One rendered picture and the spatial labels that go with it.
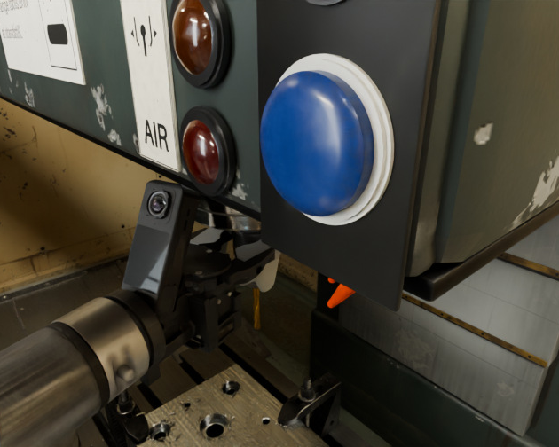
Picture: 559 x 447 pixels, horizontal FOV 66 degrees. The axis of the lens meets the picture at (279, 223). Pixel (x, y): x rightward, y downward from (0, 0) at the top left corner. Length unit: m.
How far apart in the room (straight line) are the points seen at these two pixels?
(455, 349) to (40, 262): 1.19
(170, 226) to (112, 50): 0.21
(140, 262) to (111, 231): 1.17
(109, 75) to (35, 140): 1.22
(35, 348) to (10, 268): 1.18
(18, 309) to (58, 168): 0.44
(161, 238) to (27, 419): 0.16
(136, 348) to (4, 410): 0.09
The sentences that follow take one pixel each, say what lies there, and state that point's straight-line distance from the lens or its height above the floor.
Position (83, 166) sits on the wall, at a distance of 1.47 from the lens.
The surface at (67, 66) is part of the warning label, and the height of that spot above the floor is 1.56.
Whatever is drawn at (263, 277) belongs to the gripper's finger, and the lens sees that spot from 0.47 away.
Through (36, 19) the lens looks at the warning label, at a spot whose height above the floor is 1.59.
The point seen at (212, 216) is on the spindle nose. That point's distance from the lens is 0.42.
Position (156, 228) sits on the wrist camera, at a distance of 0.38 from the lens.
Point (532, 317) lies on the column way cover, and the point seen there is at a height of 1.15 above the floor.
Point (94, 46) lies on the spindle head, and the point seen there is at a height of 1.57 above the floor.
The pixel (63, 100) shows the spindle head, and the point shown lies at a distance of 0.27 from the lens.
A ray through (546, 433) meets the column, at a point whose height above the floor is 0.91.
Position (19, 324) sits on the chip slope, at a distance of 1.49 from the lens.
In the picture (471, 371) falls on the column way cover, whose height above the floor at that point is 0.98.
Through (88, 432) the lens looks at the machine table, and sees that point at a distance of 0.96.
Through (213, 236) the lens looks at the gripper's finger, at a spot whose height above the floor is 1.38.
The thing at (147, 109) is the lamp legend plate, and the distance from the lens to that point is 0.17.
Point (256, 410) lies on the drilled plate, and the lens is 0.80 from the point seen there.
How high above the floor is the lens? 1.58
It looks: 24 degrees down
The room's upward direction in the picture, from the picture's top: straight up
